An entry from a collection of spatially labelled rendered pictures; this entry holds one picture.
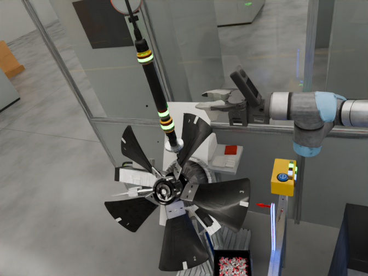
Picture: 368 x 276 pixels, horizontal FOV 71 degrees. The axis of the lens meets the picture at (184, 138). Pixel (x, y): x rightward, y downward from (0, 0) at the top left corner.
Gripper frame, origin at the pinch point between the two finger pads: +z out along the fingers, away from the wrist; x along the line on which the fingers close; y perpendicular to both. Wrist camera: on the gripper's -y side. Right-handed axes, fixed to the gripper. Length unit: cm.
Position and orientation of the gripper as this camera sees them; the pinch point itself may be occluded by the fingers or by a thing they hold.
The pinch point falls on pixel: (201, 98)
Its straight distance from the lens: 79.3
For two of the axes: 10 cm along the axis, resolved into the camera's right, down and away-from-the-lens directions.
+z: -9.1, -0.7, 4.2
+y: 2.2, 7.6, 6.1
